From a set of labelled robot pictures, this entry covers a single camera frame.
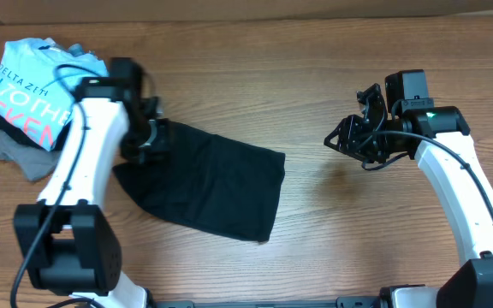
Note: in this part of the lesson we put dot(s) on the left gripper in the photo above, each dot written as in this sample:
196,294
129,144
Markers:
161,145

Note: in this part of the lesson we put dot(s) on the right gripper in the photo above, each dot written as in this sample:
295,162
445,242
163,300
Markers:
349,127

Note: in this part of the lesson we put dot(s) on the black t-shirt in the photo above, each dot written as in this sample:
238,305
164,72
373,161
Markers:
207,182

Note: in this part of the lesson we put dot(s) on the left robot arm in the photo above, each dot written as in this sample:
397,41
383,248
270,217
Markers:
68,246

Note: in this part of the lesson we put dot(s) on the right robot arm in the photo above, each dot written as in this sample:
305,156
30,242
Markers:
399,119

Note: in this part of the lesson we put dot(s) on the folded grey shirt in stack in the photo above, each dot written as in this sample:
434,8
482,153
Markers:
34,163

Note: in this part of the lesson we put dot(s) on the light blue printed t-shirt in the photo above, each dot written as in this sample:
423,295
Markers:
35,77

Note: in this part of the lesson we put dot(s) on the folded black shirt in stack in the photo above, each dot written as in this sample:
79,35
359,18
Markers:
18,136

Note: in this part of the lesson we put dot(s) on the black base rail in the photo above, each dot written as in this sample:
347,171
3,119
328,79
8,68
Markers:
263,304

